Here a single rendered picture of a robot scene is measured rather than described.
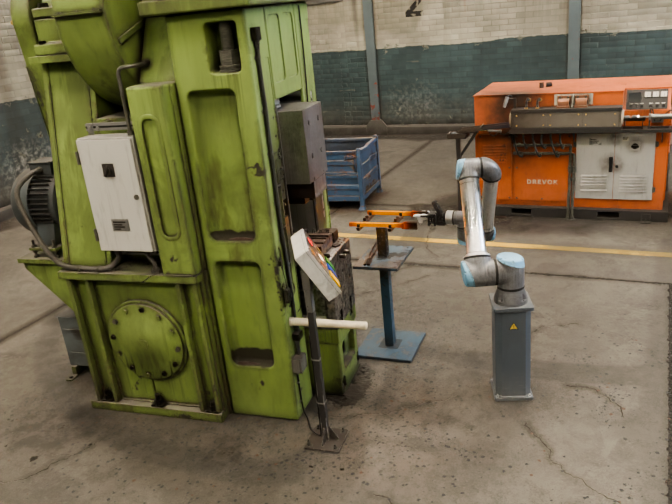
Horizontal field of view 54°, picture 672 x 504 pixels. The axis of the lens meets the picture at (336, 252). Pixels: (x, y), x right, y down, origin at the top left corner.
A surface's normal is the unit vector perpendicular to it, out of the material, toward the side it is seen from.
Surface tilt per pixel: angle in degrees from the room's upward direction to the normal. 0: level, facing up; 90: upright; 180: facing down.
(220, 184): 89
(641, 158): 90
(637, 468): 0
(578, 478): 0
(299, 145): 90
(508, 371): 90
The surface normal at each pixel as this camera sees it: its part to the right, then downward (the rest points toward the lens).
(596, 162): -0.43, 0.36
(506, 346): -0.08, 0.36
